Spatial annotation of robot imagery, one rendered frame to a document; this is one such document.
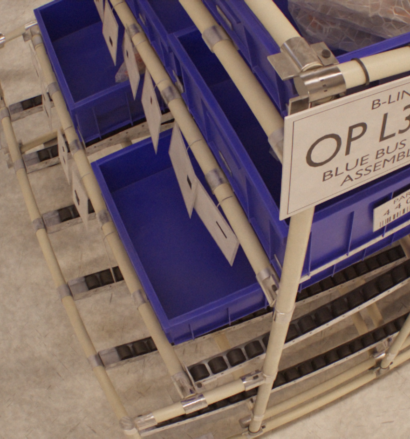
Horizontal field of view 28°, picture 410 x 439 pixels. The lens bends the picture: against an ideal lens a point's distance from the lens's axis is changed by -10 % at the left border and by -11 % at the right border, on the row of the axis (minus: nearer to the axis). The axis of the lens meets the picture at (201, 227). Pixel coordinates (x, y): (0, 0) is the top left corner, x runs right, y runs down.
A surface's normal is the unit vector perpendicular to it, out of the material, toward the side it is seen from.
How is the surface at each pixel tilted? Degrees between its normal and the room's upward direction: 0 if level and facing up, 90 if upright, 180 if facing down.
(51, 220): 11
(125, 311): 0
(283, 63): 0
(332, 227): 90
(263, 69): 98
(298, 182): 90
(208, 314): 90
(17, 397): 0
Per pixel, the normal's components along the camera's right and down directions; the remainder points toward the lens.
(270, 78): -0.90, 0.43
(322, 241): 0.40, 0.81
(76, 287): 0.16, -0.51
